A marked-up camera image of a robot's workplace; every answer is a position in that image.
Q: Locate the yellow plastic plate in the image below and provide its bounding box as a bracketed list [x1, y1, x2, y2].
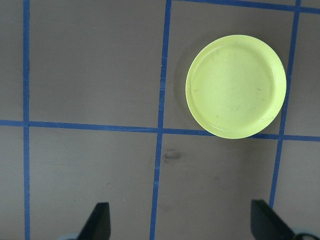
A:
[185, 34, 287, 140]

